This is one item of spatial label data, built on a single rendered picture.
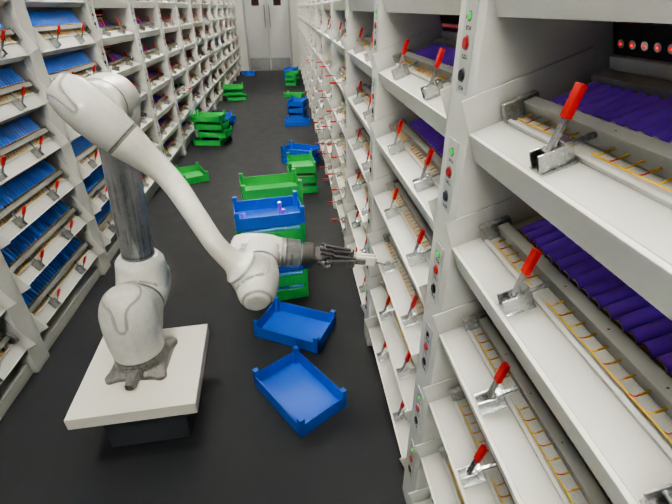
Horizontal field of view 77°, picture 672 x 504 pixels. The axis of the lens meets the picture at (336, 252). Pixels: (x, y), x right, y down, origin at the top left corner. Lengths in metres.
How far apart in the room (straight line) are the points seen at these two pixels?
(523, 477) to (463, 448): 0.26
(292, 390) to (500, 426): 1.04
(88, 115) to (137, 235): 0.43
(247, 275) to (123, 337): 0.44
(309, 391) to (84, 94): 1.16
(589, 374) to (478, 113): 0.37
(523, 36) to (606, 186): 0.28
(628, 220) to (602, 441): 0.21
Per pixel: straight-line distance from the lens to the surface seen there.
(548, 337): 0.57
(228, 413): 1.62
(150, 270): 1.48
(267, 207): 2.03
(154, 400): 1.40
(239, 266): 1.11
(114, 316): 1.36
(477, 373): 0.78
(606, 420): 0.51
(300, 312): 1.95
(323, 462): 1.47
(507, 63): 0.68
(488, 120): 0.68
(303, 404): 1.60
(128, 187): 1.38
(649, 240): 0.41
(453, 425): 0.95
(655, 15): 0.43
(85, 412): 1.46
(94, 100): 1.17
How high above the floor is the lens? 1.23
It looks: 30 degrees down
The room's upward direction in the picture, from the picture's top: 1 degrees counter-clockwise
